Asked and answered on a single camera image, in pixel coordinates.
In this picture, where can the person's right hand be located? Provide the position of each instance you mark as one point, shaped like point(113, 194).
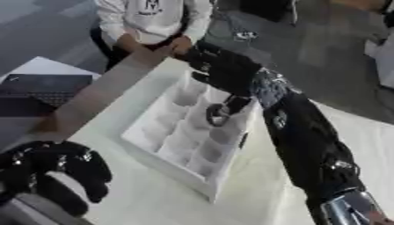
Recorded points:
point(131, 44)

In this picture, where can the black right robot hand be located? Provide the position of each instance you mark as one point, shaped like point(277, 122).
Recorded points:
point(228, 71)

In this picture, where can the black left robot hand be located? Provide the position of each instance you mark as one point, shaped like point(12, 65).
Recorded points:
point(77, 167)

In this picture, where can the white side table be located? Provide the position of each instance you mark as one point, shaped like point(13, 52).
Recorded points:
point(43, 66)

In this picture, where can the white furniture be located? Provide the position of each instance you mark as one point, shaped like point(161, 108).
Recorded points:
point(382, 58)

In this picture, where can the white box with compartments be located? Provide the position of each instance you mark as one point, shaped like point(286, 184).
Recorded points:
point(179, 137)

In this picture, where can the person's left hand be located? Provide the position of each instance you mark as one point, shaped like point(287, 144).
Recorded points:
point(181, 45)

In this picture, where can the person's hand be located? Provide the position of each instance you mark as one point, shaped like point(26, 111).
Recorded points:
point(181, 45)
point(131, 44)

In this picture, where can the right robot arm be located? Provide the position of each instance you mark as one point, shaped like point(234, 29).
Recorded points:
point(308, 140)

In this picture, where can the black and white floor object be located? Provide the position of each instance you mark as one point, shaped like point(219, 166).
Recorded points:
point(245, 35)

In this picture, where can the person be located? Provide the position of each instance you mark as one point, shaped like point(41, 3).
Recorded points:
point(148, 17)

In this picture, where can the dark laptop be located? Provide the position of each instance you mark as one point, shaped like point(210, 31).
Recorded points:
point(43, 90)

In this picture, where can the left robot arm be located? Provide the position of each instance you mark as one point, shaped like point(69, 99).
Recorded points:
point(28, 212)

